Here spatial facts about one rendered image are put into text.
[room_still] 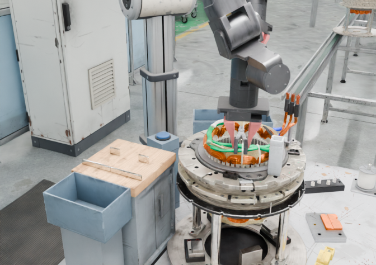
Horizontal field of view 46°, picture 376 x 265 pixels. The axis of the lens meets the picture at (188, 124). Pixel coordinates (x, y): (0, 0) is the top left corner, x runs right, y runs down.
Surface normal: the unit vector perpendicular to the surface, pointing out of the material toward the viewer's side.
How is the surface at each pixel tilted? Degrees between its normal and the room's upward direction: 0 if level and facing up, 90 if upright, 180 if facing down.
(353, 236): 0
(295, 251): 0
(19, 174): 0
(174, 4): 111
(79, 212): 90
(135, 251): 90
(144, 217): 90
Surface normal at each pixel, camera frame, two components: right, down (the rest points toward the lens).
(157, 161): 0.00, -0.91
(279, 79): 0.47, 0.38
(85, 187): -0.46, 0.36
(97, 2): 0.90, 0.18
